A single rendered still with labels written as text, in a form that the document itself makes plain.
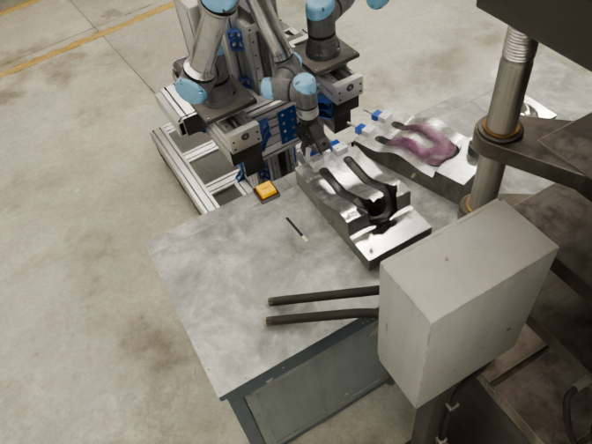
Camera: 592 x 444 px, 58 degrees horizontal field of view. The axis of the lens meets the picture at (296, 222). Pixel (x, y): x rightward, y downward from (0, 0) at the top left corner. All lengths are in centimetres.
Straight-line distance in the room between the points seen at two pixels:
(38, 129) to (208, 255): 260
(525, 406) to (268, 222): 104
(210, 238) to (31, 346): 137
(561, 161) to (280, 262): 104
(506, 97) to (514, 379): 89
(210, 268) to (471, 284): 111
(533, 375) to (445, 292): 78
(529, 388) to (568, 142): 78
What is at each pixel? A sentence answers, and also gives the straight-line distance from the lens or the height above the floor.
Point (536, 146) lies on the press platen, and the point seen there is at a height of 154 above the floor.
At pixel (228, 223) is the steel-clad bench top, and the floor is 80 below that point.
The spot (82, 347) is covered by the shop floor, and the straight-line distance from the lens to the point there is 292.
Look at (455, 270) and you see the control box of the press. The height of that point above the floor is 147.
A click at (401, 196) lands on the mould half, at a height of 92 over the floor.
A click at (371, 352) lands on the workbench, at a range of 209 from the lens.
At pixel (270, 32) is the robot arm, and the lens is 189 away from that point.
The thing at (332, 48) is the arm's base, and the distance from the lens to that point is 230.
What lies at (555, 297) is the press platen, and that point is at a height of 104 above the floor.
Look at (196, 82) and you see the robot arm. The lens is 194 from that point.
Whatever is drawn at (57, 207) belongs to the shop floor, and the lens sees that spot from 362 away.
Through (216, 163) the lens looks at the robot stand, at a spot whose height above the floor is 21.
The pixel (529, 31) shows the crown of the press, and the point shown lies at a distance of 97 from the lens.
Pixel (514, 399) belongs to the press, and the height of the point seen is 78.
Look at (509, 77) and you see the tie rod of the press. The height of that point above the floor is 168.
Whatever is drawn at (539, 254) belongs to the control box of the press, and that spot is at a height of 147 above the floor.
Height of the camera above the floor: 230
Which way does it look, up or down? 50 degrees down
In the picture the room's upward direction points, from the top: 9 degrees counter-clockwise
